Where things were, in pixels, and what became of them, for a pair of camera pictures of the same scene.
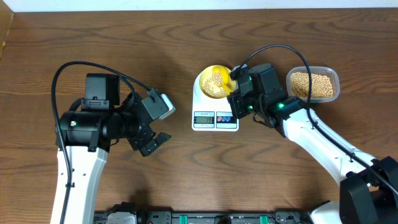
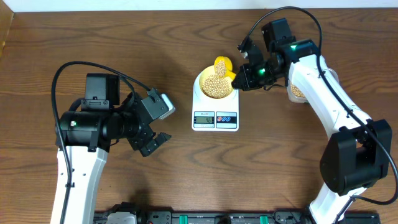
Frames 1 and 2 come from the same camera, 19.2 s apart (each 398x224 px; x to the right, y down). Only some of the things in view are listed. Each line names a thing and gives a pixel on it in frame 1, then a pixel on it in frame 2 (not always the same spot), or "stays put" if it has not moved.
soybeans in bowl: x=212 y=87 stays put
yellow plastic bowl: x=215 y=81 stays put
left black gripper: x=145 y=132 stays put
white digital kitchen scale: x=211 y=114 stays put
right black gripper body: x=243 y=106 → x=259 y=76
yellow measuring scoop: x=228 y=84 → x=223 y=66
